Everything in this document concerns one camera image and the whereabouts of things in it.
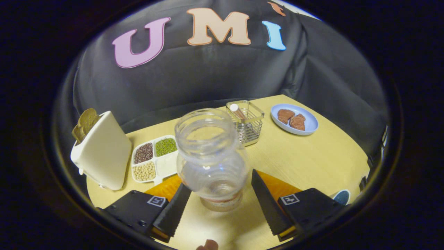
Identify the pale soybeans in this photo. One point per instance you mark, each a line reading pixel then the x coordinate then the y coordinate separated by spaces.
pixel 144 171

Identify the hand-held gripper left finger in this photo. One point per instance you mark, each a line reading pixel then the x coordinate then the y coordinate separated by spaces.
pixel 175 210

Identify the white divided tray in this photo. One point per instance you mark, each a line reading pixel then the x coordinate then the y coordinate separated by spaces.
pixel 167 165

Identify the dark brown seeds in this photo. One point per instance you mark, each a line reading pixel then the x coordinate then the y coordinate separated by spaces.
pixel 143 153

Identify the white capped tube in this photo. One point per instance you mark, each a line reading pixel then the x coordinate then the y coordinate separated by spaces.
pixel 237 110

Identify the blue round coaster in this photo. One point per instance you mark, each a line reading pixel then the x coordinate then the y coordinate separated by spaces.
pixel 342 197

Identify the brown toast slice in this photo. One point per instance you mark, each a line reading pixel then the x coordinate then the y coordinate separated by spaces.
pixel 88 119
pixel 77 134

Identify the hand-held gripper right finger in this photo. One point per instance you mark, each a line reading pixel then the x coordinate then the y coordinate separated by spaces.
pixel 269 205

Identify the black backdrop cloth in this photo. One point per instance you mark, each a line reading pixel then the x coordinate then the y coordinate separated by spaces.
pixel 208 76

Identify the wooden table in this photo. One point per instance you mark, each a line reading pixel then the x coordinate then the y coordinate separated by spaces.
pixel 312 159

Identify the green mung beans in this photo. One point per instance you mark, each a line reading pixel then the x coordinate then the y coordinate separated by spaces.
pixel 166 147

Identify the clear plastic juice bottle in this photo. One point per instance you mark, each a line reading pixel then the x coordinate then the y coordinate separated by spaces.
pixel 211 163

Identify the light blue plate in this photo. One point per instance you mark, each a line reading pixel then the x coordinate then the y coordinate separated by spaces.
pixel 310 122

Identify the white toaster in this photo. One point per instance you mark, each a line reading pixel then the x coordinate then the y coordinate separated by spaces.
pixel 104 156

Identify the brown meat piece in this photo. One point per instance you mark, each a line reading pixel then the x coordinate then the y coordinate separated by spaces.
pixel 285 116
pixel 298 122

